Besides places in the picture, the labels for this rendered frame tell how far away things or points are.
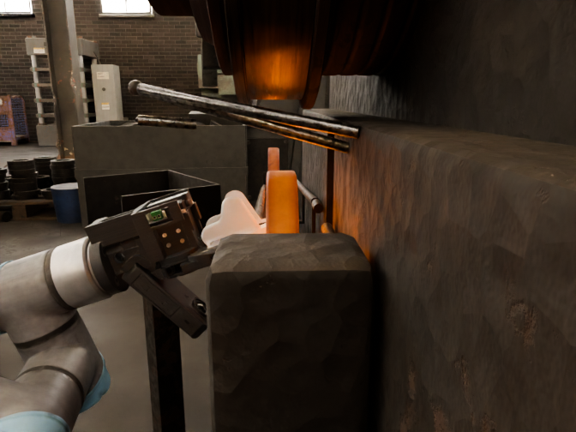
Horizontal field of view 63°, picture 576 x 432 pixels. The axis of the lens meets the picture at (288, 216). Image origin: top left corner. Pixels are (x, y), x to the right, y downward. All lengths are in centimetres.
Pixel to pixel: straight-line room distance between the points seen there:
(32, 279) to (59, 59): 709
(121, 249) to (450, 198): 43
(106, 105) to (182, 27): 228
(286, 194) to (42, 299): 29
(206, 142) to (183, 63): 784
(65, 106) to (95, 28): 388
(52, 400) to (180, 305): 15
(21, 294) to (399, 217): 44
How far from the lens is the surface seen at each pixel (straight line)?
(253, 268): 27
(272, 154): 138
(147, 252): 53
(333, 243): 30
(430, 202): 20
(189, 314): 56
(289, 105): 342
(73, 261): 56
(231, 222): 52
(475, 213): 16
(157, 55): 1082
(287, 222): 47
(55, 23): 767
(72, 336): 62
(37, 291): 58
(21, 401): 53
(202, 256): 51
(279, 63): 41
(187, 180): 112
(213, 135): 291
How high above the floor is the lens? 89
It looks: 14 degrees down
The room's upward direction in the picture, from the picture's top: straight up
